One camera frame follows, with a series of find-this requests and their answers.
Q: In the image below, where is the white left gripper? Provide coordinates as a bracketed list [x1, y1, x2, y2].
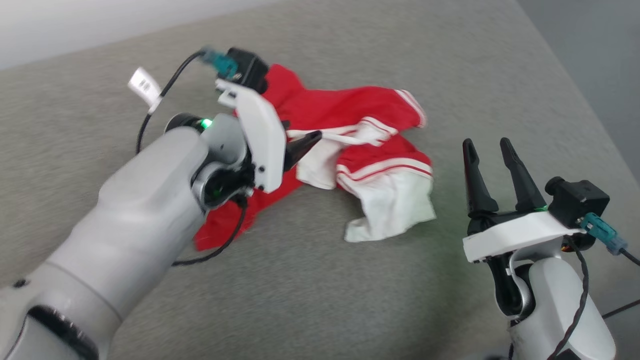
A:
[215, 77, 324, 195]

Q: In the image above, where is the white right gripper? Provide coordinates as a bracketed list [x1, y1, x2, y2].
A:
[462, 137, 588, 264]

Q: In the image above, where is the red white basketball jersey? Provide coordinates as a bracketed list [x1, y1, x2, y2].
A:
[194, 63, 437, 252]

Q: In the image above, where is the teal right camera connector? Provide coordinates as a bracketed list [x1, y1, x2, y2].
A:
[580, 212, 628, 256]

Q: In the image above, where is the teal camera connector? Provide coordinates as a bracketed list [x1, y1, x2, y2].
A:
[200, 47, 239, 81]
[580, 212, 628, 256]

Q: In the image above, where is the teal left camera connector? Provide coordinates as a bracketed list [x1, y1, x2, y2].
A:
[200, 47, 239, 81]

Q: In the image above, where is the twisted black right arm cable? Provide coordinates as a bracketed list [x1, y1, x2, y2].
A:
[547, 242, 592, 360]

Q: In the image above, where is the thin black right camera cable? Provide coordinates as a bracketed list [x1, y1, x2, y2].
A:
[602, 247, 640, 319]

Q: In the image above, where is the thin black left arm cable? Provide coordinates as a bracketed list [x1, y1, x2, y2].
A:
[136, 49, 249, 267]

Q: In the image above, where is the white barcode cable label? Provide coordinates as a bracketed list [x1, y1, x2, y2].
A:
[127, 67, 164, 114]

